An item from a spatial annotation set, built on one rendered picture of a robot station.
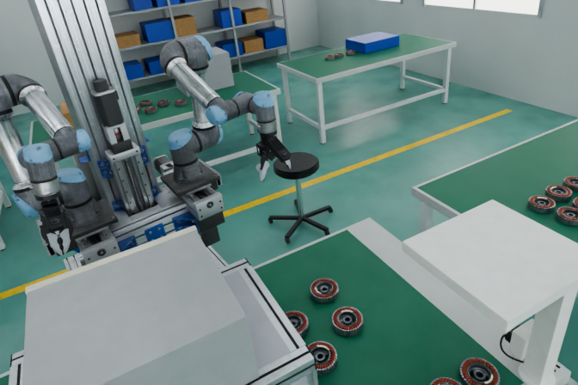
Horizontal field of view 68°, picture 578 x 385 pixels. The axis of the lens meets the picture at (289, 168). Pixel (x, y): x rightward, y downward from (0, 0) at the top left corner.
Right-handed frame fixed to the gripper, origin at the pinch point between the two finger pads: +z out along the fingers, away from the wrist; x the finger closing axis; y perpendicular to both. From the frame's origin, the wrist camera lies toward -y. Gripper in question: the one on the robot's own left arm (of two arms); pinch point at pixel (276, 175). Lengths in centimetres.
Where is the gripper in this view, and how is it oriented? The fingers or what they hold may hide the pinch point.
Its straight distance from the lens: 175.3
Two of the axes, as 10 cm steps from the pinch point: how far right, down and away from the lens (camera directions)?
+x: -8.1, 3.5, -4.7
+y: -5.8, -3.3, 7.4
